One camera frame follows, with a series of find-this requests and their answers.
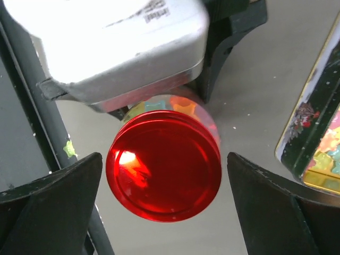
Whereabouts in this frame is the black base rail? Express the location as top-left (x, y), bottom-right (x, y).
top-left (1, 7), bottom-right (114, 254)

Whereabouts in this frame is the golden tin with star candies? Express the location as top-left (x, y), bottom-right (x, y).
top-left (275, 18), bottom-right (339, 196)

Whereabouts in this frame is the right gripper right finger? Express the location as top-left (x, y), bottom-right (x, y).
top-left (227, 152), bottom-right (339, 254)

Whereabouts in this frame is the clear plastic jar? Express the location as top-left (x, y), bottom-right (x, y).
top-left (122, 94), bottom-right (220, 147)

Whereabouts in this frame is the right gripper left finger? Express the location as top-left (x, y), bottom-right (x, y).
top-left (1, 152), bottom-right (103, 254)

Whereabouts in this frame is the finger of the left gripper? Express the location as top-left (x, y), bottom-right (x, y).
top-left (196, 0), bottom-right (268, 103)

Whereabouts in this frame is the green star candy on rail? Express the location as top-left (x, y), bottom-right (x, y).
top-left (63, 140), bottom-right (78, 158)

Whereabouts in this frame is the red jar lid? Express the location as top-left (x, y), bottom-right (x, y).
top-left (105, 110), bottom-right (222, 223)

